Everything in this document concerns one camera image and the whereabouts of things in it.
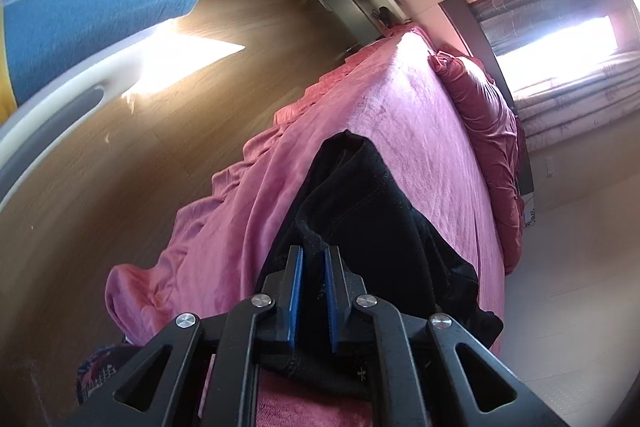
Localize blue and yellow sofa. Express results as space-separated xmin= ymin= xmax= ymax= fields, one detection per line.
xmin=0 ymin=0 xmax=232 ymax=208

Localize white nightstand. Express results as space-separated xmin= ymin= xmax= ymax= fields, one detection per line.
xmin=306 ymin=0 xmax=413 ymax=50

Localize black pants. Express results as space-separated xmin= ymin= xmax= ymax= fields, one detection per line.
xmin=257 ymin=131 xmax=505 ymax=403

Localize pink pillow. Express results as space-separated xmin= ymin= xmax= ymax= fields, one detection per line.
xmin=427 ymin=49 xmax=527 ymax=275

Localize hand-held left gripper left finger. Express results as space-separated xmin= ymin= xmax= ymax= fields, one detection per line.
xmin=65 ymin=245 xmax=306 ymax=427

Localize patterned dark cloth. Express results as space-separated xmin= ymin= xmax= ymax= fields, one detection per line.
xmin=76 ymin=343 xmax=132 ymax=408

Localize pink bed blanket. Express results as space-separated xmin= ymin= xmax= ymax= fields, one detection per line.
xmin=104 ymin=23 xmax=526 ymax=427

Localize window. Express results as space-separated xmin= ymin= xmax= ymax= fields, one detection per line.
xmin=494 ymin=14 xmax=640 ymax=84

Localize dark bed headboard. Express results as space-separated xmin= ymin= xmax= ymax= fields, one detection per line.
xmin=440 ymin=0 xmax=536 ymax=198

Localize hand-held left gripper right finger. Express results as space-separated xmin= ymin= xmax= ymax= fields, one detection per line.
xmin=324 ymin=245 xmax=567 ymax=427

